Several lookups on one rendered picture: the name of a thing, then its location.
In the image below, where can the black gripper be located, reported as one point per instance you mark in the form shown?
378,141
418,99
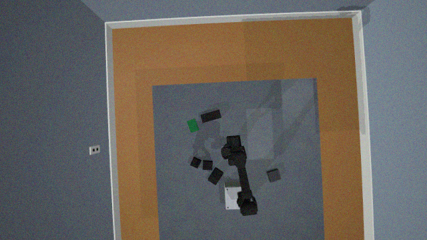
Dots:
230,162

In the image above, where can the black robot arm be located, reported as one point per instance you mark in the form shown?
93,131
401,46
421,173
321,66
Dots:
247,207

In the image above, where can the green rectangular block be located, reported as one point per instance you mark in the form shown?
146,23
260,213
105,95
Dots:
192,125

